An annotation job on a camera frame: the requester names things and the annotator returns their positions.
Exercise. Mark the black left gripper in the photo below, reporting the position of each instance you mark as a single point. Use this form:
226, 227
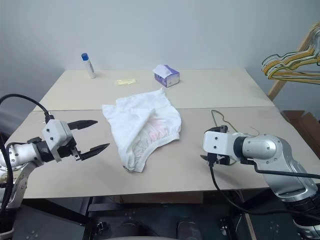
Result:
67, 150

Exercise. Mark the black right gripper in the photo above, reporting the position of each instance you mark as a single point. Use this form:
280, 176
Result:
221, 160

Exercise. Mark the white shirt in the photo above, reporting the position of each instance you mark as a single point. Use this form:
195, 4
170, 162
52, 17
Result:
140, 120

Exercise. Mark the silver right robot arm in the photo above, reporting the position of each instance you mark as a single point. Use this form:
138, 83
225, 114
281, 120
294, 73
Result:
272, 152

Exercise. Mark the pale yellow plastic packet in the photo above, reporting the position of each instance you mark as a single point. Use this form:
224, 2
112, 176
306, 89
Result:
126, 81

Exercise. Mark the white bottle with blue cap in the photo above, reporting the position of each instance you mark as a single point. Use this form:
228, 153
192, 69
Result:
89, 67

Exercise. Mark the dark rounded shape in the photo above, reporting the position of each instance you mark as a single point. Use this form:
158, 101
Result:
187, 228

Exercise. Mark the purple tissue box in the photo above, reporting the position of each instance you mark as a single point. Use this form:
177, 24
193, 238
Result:
168, 76

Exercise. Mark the brown cardboard box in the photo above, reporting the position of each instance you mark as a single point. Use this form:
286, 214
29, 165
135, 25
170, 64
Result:
303, 125

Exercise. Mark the wooden clothes rack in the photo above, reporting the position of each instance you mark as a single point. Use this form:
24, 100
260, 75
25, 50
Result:
282, 80

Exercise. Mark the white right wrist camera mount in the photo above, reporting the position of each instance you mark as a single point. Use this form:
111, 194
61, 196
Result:
220, 143

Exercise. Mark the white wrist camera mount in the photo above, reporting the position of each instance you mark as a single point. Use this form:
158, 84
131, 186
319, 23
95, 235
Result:
56, 132
220, 143

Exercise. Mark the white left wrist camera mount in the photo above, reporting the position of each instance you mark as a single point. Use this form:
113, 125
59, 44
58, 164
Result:
56, 132

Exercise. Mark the black table frame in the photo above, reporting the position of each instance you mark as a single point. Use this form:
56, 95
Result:
100, 203

